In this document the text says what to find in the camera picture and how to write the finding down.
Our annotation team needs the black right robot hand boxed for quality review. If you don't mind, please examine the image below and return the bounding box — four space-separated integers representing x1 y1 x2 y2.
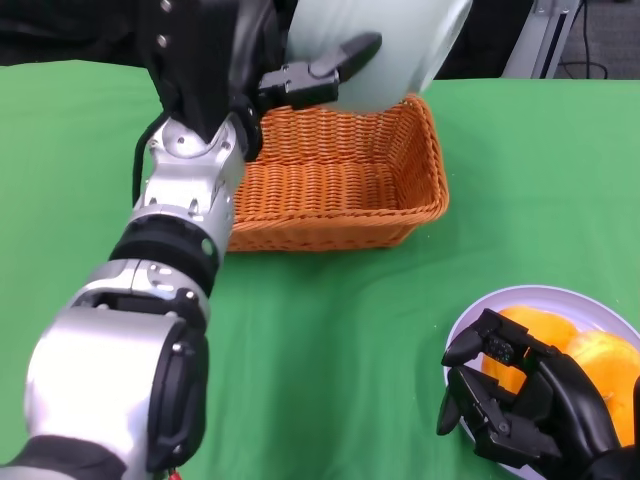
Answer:
436 308 627 476

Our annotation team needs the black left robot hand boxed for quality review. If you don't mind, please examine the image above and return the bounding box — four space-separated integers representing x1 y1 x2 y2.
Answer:
135 0 384 162

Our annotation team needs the orange striped croissant bread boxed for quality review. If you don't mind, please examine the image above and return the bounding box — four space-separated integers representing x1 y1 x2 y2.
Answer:
480 305 580 397
566 329 640 450

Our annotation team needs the grey-green bowl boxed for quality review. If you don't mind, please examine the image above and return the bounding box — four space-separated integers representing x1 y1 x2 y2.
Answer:
285 0 474 116

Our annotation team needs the lavender plate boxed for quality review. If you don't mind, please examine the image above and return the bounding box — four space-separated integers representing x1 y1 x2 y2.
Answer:
443 284 640 480

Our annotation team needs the orange wicker basket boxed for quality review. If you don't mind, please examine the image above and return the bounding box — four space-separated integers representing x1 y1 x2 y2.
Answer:
227 93 450 253

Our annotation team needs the black cloth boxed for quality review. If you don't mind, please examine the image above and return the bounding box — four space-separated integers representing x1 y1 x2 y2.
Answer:
0 0 534 81

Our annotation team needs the green tablecloth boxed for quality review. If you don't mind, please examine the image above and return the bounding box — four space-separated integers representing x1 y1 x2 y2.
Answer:
0 59 640 480

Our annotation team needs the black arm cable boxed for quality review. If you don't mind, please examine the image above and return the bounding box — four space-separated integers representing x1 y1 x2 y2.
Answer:
130 113 169 206

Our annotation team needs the grey metal frame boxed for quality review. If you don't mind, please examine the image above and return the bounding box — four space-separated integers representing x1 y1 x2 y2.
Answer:
501 0 632 80

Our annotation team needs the black looped cable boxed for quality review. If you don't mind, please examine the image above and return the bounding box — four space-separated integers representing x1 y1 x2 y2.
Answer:
555 0 607 80

